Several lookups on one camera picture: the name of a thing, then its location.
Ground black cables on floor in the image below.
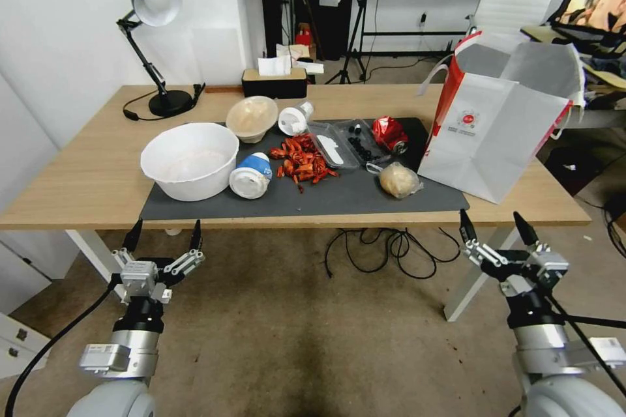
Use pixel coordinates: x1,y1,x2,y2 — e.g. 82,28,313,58
324,227,464,280

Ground white tissue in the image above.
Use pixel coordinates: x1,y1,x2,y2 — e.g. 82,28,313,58
258,56,293,78

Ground black tripod stand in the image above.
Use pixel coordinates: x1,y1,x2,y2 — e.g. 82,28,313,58
324,0,388,86

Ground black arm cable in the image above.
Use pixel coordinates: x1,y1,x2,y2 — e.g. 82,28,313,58
535,287,626,391
2,278,124,417

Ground white drawer cabinet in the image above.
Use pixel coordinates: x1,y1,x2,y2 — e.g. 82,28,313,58
0,229,82,380

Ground large white paper bowl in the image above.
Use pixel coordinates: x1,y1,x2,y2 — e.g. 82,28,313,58
140,122,241,203

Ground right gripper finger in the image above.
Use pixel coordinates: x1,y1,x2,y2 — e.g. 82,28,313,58
458,208,509,269
513,211,556,267

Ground black tissue box wooden lid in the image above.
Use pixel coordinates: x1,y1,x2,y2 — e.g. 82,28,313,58
241,67,309,99

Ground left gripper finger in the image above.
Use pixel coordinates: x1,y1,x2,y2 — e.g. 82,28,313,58
163,219,207,276
111,218,144,267

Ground clear plastic clamshell container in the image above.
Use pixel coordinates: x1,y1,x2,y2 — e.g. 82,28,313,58
306,118,393,171

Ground crushed red drink can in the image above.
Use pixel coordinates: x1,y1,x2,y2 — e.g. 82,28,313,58
371,115,410,154

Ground bun in clear plastic bag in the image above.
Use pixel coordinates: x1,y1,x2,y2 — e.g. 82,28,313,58
363,161,425,201

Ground white plastic cup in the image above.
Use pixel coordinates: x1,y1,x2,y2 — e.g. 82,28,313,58
277,100,317,136

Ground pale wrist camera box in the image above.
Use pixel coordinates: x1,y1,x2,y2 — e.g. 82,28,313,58
119,261,159,300
524,249,570,289

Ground red crayfish shell pile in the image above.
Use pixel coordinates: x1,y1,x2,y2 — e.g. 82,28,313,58
268,133,340,196

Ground dark grey table mat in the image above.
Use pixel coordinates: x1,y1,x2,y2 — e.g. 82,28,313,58
139,117,471,228

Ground black lamp cable with switch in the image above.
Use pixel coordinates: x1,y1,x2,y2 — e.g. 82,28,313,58
121,83,207,121

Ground beige bowl with clear lid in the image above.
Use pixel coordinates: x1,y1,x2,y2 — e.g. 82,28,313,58
225,96,280,145

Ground blue and white paper cup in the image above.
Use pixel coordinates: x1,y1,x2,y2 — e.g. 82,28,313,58
228,151,273,201

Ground white foam sheet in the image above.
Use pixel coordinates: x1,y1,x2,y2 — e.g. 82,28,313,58
468,0,578,48

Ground white and red delivery bag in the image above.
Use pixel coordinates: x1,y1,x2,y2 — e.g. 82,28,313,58
416,31,586,206

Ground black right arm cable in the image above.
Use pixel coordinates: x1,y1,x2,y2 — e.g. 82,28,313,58
535,287,626,391

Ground wooden table with white legs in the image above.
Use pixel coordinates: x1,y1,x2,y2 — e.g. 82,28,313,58
0,84,593,323

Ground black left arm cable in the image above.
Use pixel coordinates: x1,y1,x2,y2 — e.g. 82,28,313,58
2,278,124,417

